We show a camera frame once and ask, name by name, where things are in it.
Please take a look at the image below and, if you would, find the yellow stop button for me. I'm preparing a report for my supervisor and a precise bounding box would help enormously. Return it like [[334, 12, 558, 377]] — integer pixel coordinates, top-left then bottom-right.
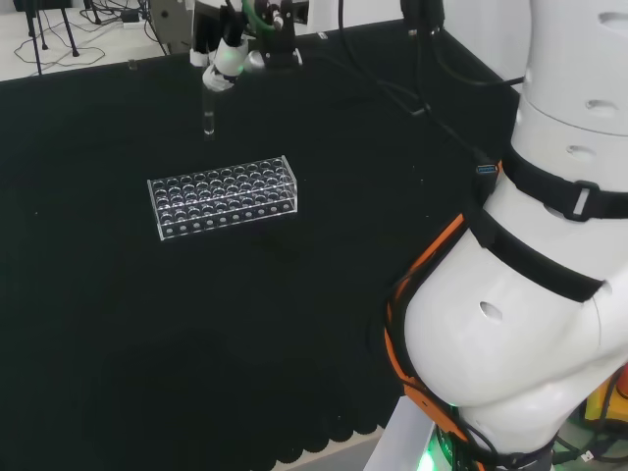
[[582, 360, 628, 424]]

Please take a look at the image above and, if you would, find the clear glass test tube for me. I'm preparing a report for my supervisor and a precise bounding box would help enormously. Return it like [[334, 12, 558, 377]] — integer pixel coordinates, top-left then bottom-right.
[[200, 85, 218, 141]]

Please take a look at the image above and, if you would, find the black tripod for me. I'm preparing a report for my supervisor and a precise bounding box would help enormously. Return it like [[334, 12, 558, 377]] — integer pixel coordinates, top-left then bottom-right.
[[25, 0, 80, 76]]

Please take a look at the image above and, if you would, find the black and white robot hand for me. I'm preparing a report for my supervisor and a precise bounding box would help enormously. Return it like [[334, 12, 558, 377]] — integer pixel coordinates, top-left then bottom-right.
[[188, 0, 250, 94]]

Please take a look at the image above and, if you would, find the clear acrylic test tube rack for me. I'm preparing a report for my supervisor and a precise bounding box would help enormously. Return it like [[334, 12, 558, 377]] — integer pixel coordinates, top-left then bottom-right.
[[146, 154, 300, 242]]

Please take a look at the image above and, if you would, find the thin grey floor cable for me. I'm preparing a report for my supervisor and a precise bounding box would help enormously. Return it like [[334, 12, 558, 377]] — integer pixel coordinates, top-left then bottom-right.
[[13, 0, 166, 68]]

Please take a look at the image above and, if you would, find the black cable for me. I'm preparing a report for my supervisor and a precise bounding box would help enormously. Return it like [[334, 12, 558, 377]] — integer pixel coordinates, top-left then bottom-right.
[[337, 0, 526, 171]]

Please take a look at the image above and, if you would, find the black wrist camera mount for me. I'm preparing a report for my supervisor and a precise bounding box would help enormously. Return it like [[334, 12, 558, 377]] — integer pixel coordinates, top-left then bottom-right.
[[258, 0, 305, 71]]

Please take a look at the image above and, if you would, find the black bench cloth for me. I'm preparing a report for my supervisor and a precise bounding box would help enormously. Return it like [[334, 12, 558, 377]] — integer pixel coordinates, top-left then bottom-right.
[[0, 18, 527, 468]]

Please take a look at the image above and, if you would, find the pale grey board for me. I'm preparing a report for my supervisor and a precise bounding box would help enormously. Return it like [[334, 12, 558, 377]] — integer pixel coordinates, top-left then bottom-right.
[[148, 0, 198, 55]]

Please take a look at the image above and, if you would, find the green cable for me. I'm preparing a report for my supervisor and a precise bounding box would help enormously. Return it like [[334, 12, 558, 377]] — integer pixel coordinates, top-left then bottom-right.
[[241, 0, 277, 36]]

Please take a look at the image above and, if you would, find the orange cable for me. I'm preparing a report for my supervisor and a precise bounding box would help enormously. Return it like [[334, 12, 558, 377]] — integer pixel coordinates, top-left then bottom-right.
[[385, 211, 470, 443]]

